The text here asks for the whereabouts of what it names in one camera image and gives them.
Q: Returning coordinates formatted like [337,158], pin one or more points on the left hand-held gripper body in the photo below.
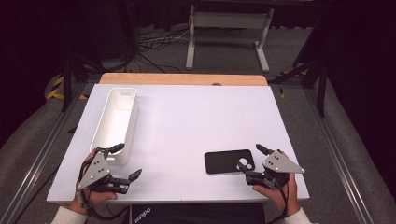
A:
[95,172]

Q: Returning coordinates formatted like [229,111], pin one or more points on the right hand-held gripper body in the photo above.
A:
[278,165]

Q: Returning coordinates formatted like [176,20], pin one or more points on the black phone case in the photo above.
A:
[224,161]

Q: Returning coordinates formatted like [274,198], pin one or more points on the white plastic storage bin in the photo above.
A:
[116,121]

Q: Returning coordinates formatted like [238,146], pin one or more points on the person's left hand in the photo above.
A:
[98,198]

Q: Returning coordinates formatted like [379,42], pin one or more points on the person's right hand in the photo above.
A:
[288,197]

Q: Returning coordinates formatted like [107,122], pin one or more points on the person's black pants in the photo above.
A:
[199,214]

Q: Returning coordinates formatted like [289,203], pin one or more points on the yellow black hazard tape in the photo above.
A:
[54,91]

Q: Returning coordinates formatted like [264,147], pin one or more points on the black metal stand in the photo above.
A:
[320,77]
[67,77]

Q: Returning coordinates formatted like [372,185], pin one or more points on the grey metal stand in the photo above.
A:
[229,20]

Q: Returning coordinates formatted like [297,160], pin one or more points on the aluminium floor rail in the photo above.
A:
[34,165]
[336,149]

